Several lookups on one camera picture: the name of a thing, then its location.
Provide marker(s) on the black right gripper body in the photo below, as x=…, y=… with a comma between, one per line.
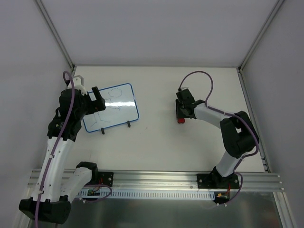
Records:
x=181, y=112

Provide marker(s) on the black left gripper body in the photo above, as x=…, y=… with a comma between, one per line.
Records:
x=95, y=102

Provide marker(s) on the red whiteboard eraser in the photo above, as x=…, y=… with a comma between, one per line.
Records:
x=181, y=120

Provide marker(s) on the blue framed whiteboard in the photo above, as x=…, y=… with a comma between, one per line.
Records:
x=121, y=107

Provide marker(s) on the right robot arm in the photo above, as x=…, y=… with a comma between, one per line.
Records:
x=238, y=135

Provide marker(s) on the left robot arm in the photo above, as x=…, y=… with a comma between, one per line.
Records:
x=51, y=201

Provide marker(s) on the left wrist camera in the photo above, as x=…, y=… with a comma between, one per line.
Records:
x=79, y=84

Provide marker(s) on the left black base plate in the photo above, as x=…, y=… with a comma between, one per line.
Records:
x=105, y=178

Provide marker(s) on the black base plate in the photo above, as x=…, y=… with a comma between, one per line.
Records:
x=214, y=181
x=105, y=178

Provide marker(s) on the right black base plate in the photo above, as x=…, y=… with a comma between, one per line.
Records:
x=214, y=181

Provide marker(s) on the aluminium mounting rail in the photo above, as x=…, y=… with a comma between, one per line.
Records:
x=187, y=180

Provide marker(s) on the left aluminium corner post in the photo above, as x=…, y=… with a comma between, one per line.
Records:
x=49, y=22

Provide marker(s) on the aluminium corner post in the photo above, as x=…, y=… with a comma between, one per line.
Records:
x=49, y=22
x=271, y=16

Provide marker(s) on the white slotted cable duct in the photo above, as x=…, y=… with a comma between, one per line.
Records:
x=148, y=194

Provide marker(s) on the right aluminium corner post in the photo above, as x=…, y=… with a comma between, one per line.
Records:
x=271, y=16

